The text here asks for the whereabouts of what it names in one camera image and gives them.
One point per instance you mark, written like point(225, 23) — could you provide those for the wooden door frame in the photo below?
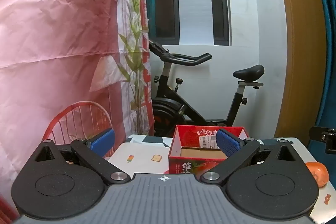
point(296, 43)

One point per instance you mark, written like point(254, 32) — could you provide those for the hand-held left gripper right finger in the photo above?
point(227, 144)

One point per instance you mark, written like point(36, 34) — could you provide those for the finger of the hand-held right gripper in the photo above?
point(318, 132)
point(332, 144)

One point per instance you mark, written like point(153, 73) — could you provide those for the black exercise bike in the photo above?
point(168, 106)

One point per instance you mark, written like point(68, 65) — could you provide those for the orange plastic bowl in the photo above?
point(319, 172)

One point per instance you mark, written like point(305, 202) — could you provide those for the pink printed backdrop cloth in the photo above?
point(52, 29)

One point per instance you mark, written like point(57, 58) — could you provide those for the red strawberry cardboard box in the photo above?
point(189, 138)

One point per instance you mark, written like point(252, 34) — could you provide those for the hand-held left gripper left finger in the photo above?
point(103, 141)

